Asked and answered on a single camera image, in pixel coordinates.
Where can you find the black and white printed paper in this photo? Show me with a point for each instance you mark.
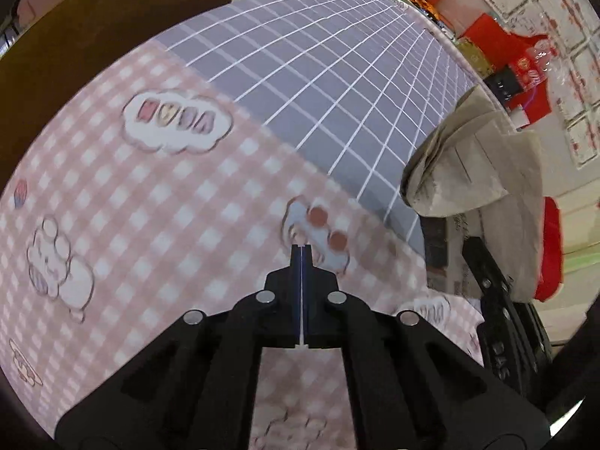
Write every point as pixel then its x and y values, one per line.
pixel 450 253

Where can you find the beige paper bag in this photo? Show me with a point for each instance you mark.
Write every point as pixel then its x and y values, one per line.
pixel 468 164

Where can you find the brown wooden chair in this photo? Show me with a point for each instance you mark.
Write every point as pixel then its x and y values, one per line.
pixel 70 33

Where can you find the small black box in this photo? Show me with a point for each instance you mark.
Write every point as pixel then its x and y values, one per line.
pixel 504 85

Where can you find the red plastic stool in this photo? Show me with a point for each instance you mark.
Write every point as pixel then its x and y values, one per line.
pixel 551 253

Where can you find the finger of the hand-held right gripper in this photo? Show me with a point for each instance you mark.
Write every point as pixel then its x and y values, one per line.
pixel 490 281

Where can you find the red items on shelf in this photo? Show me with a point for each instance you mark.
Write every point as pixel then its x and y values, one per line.
pixel 562 4

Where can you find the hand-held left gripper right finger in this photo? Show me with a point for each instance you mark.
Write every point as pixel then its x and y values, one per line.
pixel 321 295

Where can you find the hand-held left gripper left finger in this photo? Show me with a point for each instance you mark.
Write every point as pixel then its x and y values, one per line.
pixel 281 295

